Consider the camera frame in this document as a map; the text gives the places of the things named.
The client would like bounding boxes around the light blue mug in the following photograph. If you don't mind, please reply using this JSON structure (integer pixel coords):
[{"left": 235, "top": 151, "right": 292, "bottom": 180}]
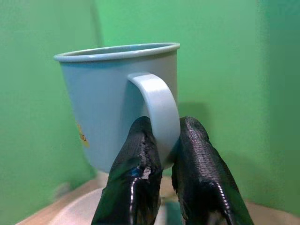
[{"left": 53, "top": 42, "right": 181, "bottom": 173}]

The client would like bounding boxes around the white cup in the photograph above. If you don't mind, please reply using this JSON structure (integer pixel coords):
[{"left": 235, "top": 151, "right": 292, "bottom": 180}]
[{"left": 97, "top": 172, "right": 109, "bottom": 188}]

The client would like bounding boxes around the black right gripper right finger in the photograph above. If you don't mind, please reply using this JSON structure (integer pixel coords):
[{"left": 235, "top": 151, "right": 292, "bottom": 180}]
[{"left": 171, "top": 116, "right": 255, "bottom": 225}]

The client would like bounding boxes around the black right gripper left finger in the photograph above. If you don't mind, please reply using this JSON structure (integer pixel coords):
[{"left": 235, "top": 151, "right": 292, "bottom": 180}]
[{"left": 90, "top": 116, "right": 163, "bottom": 225}]

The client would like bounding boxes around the dark green object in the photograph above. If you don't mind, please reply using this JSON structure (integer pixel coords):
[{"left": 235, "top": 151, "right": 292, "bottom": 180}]
[{"left": 165, "top": 202, "right": 184, "bottom": 225}]

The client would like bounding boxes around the white round plate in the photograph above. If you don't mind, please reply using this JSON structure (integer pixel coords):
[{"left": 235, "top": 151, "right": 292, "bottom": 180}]
[{"left": 47, "top": 187, "right": 104, "bottom": 225}]

